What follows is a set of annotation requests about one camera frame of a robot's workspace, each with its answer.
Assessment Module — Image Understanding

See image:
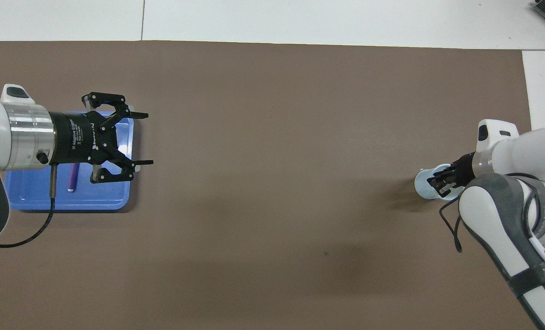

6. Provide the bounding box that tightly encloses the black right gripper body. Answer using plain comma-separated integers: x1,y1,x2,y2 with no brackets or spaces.
451,153,478,189

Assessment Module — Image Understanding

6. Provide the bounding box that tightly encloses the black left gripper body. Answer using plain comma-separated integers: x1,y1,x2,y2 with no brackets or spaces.
48,111,118,166

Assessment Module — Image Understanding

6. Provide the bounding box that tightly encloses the purple pen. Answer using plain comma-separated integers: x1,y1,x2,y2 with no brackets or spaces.
67,164,80,193

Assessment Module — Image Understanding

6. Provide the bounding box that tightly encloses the blue plastic tray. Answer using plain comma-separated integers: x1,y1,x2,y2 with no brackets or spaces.
3,111,134,211

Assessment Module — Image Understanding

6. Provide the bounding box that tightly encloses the translucent plastic cup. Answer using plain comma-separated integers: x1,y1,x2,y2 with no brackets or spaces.
414,164,459,201

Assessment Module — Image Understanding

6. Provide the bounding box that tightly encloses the brown table mat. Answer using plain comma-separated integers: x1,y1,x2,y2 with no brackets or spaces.
0,40,545,330

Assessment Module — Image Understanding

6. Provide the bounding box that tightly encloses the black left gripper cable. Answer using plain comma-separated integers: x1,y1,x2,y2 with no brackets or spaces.
0,164,58,249

